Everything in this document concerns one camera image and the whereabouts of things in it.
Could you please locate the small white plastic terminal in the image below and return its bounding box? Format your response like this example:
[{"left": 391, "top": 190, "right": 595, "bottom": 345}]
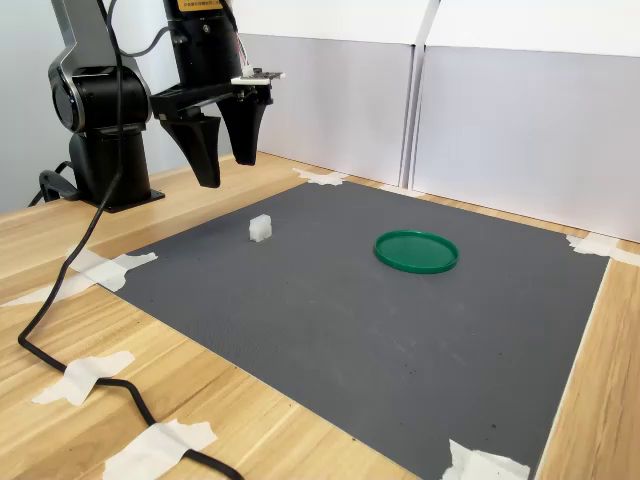
[{"left": 248, "top": 213, "right": 274, "bottom": 244}]

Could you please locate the round green lid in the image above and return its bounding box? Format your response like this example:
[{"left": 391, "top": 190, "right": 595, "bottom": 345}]
[{"left": 373, "top": 229, "right": 460, "bottom": 276}]

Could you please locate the white tape cross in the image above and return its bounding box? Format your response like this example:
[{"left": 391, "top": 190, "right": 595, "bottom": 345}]
[
  {"left": 439, "top": 438, "right": 532, "bottom": 480},
  {"left": 564, "top": 232, "right": 640, "bottom": 266},
  {"left": 292, "top": 168, "right": 347, "bottom": 188},
  {"left": 0, "top": 244, "right": 159, "bottom": 309}
]

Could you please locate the dark grey mat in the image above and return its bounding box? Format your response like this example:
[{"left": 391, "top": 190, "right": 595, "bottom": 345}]
[{"left": 117, "top": 180, "right": 611, "bottom": 480}]

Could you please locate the small camera box with board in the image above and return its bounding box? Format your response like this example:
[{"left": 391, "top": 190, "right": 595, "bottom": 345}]
[{"left": 230, "top": 68, "right": 287, "bottom": 86}]

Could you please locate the thin camera wire bundle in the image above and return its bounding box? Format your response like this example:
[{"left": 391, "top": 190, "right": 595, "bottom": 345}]
[{"left": 222, "top": 0, "right": 252, "bottom": 77}]

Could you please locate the thick black camera cable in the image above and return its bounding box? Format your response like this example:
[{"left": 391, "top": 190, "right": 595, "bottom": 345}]
[{"left": 17, "top": 0, "right": 246, "bottom": 480}]

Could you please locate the black base power cable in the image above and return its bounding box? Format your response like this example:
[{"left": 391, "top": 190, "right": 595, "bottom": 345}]
[{"left": 27, "top": 159, "right": 82, "bottom": 208}]

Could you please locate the white tape over cable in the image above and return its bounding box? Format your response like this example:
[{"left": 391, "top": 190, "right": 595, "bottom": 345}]
[
  {"left": 32, "top": 349, "right": 136, "bottom": 407},
  {"left": 102, "top": 418, "right": 219, "bottom": 480}
]

